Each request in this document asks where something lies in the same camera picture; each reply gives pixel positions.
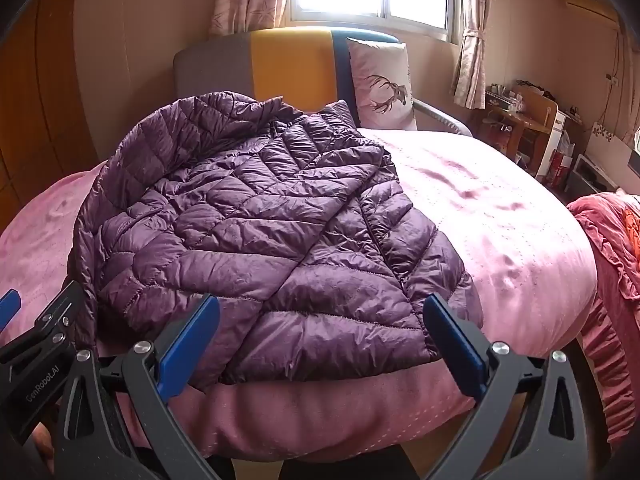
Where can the wall air conditioner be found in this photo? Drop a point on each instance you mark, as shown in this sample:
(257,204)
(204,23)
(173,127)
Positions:
(595,7)

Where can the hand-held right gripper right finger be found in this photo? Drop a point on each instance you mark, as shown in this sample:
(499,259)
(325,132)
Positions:
(452,347)

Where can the pink bedspread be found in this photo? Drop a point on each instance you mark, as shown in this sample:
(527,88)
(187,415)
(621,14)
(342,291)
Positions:
(500,220)

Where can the wooden wardrobe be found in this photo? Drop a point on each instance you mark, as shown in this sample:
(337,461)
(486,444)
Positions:
(40,85)

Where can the red ruffled blanket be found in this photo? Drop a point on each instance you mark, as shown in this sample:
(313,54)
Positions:
(615,260)

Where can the red bag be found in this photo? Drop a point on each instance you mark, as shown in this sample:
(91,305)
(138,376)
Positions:
(557,170)

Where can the grey bed frame rail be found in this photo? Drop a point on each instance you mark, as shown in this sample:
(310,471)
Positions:
(440,112)

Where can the purple quilted puffer jacket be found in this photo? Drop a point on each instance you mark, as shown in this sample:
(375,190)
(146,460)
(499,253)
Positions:
(250,240)

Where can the grey yellow blue headboard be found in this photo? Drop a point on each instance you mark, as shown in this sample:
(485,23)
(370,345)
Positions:
(290,65)

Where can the wooden side shelf with items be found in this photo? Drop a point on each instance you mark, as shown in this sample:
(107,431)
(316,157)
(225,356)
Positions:
(530,125)

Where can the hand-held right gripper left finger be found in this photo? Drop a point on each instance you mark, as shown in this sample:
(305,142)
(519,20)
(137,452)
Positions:
(192,342)

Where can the white deer print pillow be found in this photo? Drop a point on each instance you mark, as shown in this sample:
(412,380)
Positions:
(380,85)

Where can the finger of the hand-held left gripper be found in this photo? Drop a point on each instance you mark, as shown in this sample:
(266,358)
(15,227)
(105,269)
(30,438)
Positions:
(7,310)
(55,327)

